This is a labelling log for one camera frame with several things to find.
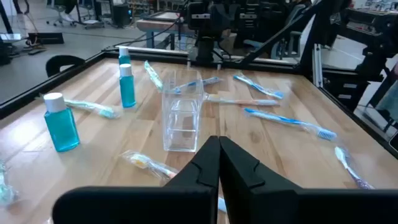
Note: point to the clear acrylic organizer box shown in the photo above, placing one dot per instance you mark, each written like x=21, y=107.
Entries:
x=182, y=124

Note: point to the black diagonal frame strut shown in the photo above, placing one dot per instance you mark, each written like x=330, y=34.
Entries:
x=280, y=31

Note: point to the black bin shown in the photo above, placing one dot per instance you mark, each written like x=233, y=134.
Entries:
x=121, y=15

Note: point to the yellow orange toothbrush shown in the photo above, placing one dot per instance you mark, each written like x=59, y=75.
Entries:
x=149, y=164

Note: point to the blue office chair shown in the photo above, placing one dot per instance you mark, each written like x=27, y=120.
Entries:
x=258, y=43

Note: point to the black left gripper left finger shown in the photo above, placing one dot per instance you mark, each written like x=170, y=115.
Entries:
x=155, y=205

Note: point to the purple toothbrush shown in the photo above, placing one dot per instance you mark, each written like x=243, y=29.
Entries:
x=349, y=169

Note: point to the wooden workbench blue legs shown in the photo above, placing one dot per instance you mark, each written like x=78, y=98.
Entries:
x=155, y=25

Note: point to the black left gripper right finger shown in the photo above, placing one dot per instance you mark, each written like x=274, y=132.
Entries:
x=280, y=205

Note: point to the dark metal equipment stand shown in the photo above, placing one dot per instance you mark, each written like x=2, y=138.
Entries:
x=373, y=31

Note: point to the blue toothbrush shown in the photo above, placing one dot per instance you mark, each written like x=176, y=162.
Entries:
x=280, y=119
x=211, y=81
x=258, y=87

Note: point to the green toothbrush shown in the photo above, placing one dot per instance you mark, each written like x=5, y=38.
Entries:
x=93, y=107
x=153, y=76
x=4, y=189

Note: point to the flat black floor box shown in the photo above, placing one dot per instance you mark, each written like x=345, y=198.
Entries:
x=46, y=38

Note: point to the teal mouthwash bottle white cap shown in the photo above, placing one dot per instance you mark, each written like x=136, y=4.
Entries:
x=62, y=130
x=124, y=59
x=127, y=93

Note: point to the silver aluminium bracket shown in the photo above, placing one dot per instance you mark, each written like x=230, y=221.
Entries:
x=317, y=65

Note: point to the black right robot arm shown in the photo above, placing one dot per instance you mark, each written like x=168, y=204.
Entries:
x=204, y=46

